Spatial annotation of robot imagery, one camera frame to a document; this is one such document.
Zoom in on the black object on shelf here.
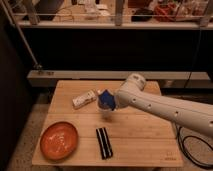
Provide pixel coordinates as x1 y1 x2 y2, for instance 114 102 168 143
131 8 153 22

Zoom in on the metal diagonal pole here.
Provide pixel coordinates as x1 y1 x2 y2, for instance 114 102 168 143
0 0 43 71

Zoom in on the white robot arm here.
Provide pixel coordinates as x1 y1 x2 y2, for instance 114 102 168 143
98 73 213 138

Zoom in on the black striped cloth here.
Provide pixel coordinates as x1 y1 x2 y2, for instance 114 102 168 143
96 127 113 160

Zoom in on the black cable on floor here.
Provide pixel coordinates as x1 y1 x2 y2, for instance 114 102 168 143
175 124 213 169

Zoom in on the red object on shelf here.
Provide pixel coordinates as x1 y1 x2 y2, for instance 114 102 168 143
154 3 176 22

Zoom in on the grey metal shelf rail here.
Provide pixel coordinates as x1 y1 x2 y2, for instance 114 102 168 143
27 70 213 89

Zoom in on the wooden table board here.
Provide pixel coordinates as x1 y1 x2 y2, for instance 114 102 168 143
31 80 185 168

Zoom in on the orange ceramic bowl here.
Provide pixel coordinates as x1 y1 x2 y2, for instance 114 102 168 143
40 122 78 161

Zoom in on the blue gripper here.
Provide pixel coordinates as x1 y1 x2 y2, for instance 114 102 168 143
98 90 116 121

